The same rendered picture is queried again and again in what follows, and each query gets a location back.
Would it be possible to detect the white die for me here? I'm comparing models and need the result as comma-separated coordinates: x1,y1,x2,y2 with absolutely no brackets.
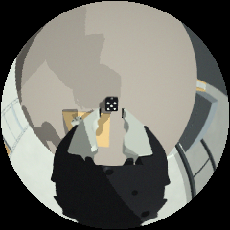
71,116,82,126

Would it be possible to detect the tan mat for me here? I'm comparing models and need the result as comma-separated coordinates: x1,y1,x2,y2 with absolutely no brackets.
62,111,110,147

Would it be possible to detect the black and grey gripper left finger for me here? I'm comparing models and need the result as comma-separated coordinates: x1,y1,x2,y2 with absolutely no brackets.
51,108,102,183

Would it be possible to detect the black die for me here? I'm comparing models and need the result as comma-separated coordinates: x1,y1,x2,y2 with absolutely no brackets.
105,97,118,111

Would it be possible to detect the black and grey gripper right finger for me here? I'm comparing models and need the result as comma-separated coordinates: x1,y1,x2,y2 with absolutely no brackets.
122,108,171,186

